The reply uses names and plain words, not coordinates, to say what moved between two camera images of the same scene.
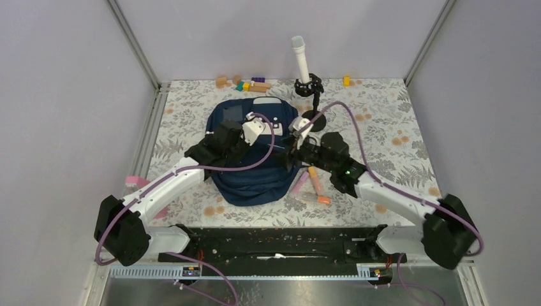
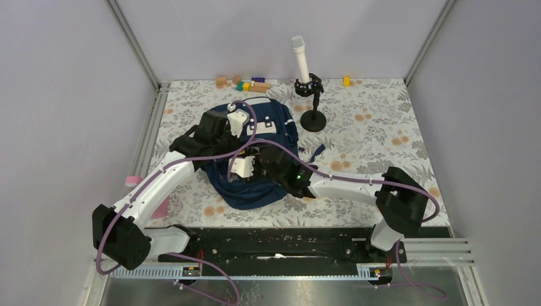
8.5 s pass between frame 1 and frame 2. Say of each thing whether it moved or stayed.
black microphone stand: stayed
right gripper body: moved
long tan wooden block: stayed
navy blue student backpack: stayed
